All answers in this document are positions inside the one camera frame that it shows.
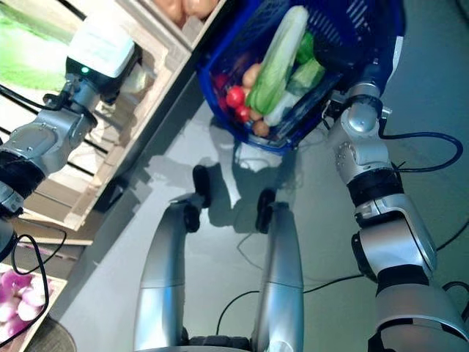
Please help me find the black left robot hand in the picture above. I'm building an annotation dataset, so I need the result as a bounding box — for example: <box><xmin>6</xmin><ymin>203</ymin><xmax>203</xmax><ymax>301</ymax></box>
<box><xmin>64</xmin><ymin>17</ymin><xmax>142</xmax><ymax>103</ymax></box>

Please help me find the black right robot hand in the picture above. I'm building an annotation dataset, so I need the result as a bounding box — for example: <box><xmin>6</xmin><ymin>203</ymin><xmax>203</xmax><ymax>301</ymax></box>
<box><xmin>313</xmin><ymin>34</ymin><xmax>383</xmax><ymax>89</ymax></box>

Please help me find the blue plastic shopping basket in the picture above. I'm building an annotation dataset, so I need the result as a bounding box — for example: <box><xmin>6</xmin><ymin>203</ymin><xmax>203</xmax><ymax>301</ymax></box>
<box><xmin>196</xmin><ymin>0</ymin><xmax>406</xmax><ymax>150</ymax></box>

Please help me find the green bell pepper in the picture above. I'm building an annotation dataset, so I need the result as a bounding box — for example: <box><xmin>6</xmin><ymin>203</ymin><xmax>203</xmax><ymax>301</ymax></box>
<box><xmin>296</xmin><ymin>32</ymin><xmax>316</xmax><ymax>65</ymax></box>

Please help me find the black left robot foot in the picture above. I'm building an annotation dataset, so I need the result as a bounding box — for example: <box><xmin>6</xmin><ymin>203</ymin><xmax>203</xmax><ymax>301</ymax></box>
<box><xmin>182</xmin><ymin>164</ymin><xmax>214</xmax><ymax>232</ymax></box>

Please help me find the black robot foot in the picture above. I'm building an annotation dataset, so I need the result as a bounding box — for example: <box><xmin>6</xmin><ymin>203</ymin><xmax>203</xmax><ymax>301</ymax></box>
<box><xmin>182</xmin><ymin>164</ymin><xmax>214</xmax><ymax>232</ymax></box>
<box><xmin>255</xmin><ymin>188</ymin><xmax>276</xmax><ymax>235</ymax></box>

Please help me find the black right robot foot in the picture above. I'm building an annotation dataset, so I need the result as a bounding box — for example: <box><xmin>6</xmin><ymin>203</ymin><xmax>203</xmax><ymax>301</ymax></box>
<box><xmin>255</xmin><ymin>188</ymin><xmax>276</xmax><ymax>235</ymax></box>

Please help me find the wooden display stand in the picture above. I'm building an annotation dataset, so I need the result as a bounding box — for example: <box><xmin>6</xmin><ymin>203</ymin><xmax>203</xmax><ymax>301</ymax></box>
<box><xmin>0</xmin><ymin>0</ymin><xmax>228</xmax><ymax>257</ymax></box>

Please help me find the dark robot waist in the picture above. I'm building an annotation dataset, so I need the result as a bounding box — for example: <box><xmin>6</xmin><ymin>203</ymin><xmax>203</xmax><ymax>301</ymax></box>
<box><xmin>179</xmin><ymin>333</ymin><xmax>254</xmax><ymax>352</ymax></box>

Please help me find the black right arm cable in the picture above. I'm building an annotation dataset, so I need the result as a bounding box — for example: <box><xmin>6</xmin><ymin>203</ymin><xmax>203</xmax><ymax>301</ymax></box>
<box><xmin>379</xmin><ymin>130</ymin><xmax>462</xmax><ymax>173</ymax></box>

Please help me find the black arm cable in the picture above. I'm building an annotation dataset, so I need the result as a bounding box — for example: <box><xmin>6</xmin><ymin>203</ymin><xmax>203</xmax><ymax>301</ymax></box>
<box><xmin>0</xmin><ymin>227</ymin><xmax>69</xmax><ymax>338</ymax></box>
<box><xmin>379</xmin><ymin>130</ymin><xmax>462</xmax><ymax>173</ymax></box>

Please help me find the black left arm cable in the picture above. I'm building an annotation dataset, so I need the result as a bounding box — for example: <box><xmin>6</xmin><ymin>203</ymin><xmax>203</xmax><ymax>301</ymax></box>
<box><xmin>0</xmin><ymin>227</ymin><xmax>69</xmax><ymax>338</ymax></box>

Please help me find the black floor cable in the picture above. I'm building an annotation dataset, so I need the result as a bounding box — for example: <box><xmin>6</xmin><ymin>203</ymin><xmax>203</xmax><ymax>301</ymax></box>
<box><xmin>215</xmin><ymin>219</ymin><xmax>469</xmax><ymax>334</ymax></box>

